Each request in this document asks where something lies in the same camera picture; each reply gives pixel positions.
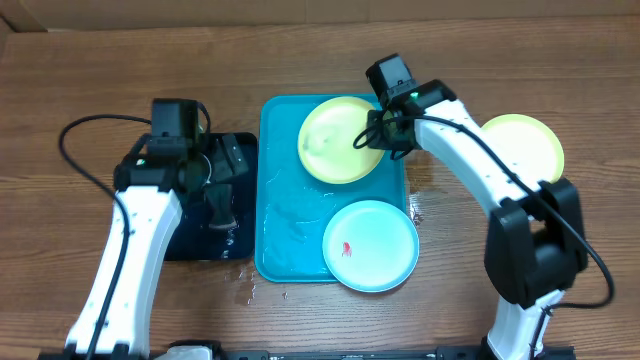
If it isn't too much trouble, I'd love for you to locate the dark green sponge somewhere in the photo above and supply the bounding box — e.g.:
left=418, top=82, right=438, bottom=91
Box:
left=204, top=184, right=236, bottom=230

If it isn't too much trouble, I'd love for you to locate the light blue plate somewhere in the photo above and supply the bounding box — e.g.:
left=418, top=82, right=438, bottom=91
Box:
left=322, top=200, right=420, bottom=293

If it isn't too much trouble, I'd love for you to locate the green plate with stain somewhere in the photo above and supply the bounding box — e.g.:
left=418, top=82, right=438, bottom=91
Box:
left=482, top=114, right=565, bottom=183

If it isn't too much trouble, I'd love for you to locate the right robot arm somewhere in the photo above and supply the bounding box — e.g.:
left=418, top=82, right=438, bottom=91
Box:
left=354, top=54, right=588, bottom=359

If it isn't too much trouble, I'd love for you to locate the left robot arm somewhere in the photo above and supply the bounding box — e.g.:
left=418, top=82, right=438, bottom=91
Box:
left=56, top=98, right=257, bottom=359

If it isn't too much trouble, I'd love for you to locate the teal plastic serving tray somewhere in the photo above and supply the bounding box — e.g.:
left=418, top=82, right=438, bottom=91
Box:
left=254, top=94, right=406, bottom=283

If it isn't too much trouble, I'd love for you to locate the black plastic tray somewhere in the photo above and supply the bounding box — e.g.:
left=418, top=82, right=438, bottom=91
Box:
left=165, top=132, right=258, bottom=261

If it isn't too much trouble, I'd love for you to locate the cardboard backdrop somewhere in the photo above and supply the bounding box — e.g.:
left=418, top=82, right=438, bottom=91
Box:
left=1, top=0, right=639, bottom=32

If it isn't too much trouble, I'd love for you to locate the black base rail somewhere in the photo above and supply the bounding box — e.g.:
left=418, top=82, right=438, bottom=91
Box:
left=149, top=340, right=576, bottom=360

